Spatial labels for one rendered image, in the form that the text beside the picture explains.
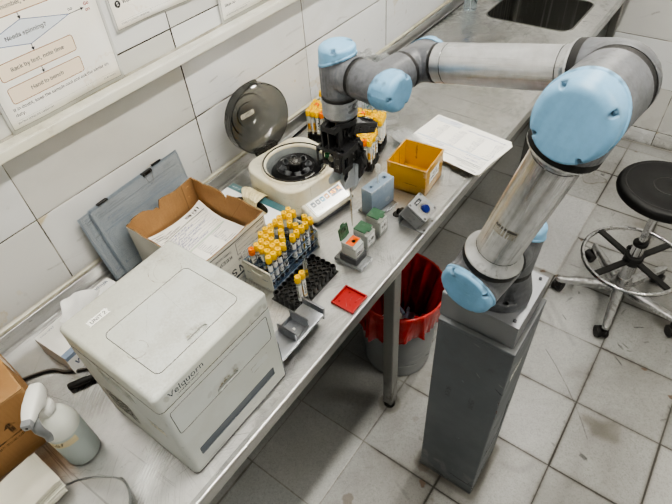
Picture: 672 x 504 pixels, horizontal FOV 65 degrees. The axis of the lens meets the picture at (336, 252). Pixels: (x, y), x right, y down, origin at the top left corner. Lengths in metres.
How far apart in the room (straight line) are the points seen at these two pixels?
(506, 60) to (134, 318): 0.80
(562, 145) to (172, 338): 0.70
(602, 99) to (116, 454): 1.10
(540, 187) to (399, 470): 1.42
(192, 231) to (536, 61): 1.00
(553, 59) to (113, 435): 1.12
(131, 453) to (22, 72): 0.82
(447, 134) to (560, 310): 1.06
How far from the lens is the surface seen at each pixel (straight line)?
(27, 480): 1.29
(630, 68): 0.83
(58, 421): 1.17
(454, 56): 1.04
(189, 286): 1.06
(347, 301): 1.35
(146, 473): 1.22
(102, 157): 1.47
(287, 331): 1.24
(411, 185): 1.64
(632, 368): 2.50
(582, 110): 0.77
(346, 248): 1.40
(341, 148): 1.14
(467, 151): 1.83
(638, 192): 2.21
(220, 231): 1.51
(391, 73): 0.99
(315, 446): 2.12
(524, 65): 0.97
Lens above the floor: 1.93
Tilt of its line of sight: 46 degrees down
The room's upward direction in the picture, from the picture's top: 5 degrees counter-clockwise
